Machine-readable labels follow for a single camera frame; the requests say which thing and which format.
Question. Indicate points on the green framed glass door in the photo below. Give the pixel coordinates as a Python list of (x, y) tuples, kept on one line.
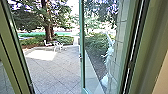
[(81, 40)]

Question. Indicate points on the green hedge bush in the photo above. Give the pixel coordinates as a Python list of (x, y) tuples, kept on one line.
[(96, 43)]

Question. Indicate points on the low green hedge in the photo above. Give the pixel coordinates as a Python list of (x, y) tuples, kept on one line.
[(63, 40)]

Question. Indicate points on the pale outdoor bench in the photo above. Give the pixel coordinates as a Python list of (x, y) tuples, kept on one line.
[(48, 43)]

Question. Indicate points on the leafy tree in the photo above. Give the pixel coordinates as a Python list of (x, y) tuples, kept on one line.
[(47, 20)]

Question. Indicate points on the green framed glass window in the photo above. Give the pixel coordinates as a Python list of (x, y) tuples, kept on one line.
[(13, 56)]

